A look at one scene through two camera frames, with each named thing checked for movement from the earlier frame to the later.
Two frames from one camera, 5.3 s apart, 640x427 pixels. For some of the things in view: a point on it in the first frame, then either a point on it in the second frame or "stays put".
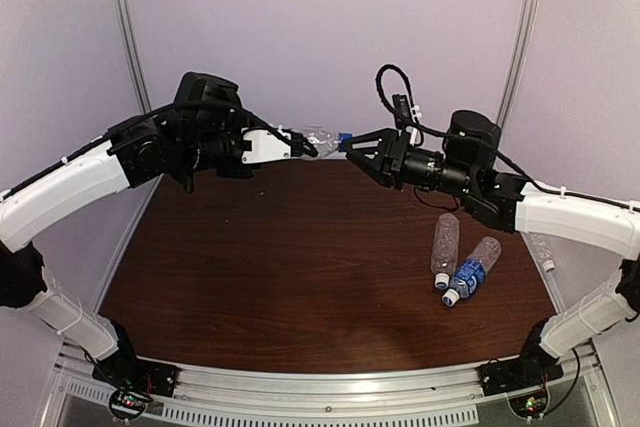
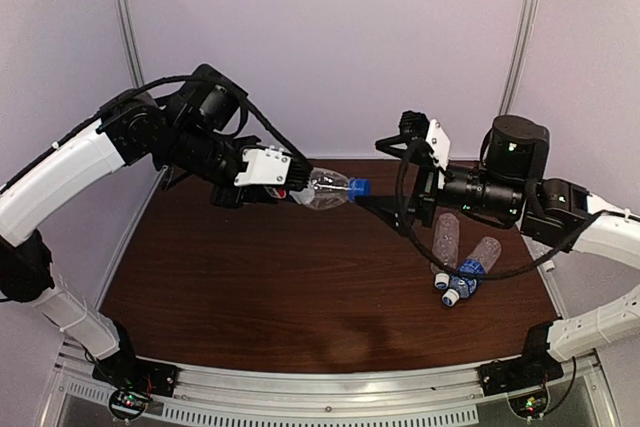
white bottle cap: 441,280 stays put
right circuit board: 530,405 stays put
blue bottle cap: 342,136 -> 358,187
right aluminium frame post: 527,34 stays put
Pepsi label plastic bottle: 324,140 -> 324,189
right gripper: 391,159 -> 427,192
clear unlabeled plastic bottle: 445,246 stays put
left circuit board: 128,405 stays put
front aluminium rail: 448,395 stays put
